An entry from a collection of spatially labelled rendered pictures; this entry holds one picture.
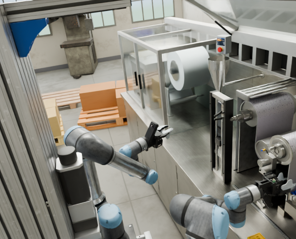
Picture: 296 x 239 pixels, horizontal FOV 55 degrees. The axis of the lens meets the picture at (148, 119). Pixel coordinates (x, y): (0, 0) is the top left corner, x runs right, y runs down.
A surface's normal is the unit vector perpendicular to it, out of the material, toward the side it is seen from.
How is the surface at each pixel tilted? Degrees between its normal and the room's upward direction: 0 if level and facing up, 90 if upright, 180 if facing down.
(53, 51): 90
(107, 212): 7
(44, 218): 90
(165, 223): 0
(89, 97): 90
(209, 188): 0
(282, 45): 90
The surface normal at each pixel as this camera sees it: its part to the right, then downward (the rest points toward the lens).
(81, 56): 0.05, 0.44
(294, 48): -0.94, 0.24
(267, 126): 0.33, 0.41
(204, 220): -0.43, -0.38
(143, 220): -0.11, -0.89
